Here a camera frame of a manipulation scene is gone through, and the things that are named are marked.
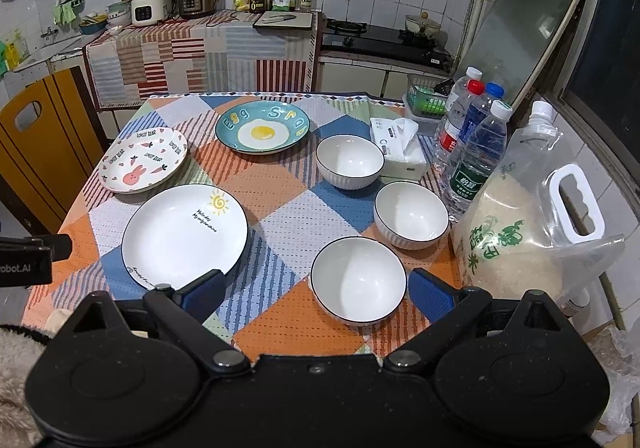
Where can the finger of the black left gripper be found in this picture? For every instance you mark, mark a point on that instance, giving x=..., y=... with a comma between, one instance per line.
x=60, y=245

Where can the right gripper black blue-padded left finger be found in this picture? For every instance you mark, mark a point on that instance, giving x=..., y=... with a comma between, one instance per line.
x=181, y=314

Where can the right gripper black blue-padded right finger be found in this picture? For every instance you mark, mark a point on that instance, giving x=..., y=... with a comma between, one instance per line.
x=450, y=312

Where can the large white sun plate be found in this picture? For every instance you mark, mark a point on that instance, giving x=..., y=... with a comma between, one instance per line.
x=183, y=233

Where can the white bowl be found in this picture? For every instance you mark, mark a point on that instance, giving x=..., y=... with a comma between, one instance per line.
x=410, y=216
x=349, y=162
x=358, y=281

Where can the white pink rabbit plate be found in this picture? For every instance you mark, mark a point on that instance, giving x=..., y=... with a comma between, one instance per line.
x=142, y=161

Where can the teal fried egg plate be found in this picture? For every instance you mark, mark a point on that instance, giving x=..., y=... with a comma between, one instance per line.
x=262, y=127

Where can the cream fleece sleeve forearm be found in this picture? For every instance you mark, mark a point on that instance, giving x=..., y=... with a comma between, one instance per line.
x=21, y=347

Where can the stacked bowls on counter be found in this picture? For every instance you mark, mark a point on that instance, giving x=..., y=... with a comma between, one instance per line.
x=119, y=14

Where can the yellow wooden chair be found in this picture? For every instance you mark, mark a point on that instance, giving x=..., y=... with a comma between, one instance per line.
x=51, y=140

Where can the water bottle green label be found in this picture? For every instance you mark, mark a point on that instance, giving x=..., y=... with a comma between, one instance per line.
x=472, y=163

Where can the colourful patchwork tablecloth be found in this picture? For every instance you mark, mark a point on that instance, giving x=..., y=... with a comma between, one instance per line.
x=292, y=213

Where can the white tissue box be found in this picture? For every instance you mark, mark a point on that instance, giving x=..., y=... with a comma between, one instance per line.
x=398, y=140

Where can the water bottle red cap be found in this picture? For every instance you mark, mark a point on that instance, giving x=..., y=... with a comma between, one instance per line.
x=449, y=131

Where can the water bottle blue cap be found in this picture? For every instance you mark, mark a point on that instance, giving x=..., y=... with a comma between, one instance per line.
x=479, y=108

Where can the green plastic basket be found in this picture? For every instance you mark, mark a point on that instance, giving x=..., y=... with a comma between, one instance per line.
x=427, y=96

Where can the water bottle white cap back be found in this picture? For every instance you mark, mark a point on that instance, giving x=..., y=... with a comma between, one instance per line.
x=459, y=87

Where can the blue bowl on counter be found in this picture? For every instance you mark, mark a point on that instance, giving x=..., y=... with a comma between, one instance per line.
x=93, y=24

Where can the green cloth on hook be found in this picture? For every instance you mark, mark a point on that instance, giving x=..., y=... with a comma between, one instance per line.
x=65, y=13

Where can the striped patchwork counter cloth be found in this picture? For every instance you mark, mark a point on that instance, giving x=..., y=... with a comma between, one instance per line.
x=226, y=52

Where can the white rice cooker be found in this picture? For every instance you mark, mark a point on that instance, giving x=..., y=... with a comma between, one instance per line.
x=150, y=12

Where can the black gas stove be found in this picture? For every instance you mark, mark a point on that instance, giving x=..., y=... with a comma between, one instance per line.
x=376, y=41

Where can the cream pot on stove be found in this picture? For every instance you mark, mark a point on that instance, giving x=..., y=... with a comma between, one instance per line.
x=422, y=25

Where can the cutting board on counter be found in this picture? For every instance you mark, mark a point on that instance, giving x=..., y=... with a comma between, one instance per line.
x=285, y=20

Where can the leaning grey board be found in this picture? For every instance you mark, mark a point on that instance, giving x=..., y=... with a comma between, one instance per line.
x=515, y=41

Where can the clear rice bag with handle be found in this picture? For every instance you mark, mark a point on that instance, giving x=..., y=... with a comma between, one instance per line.
x=535, y=224

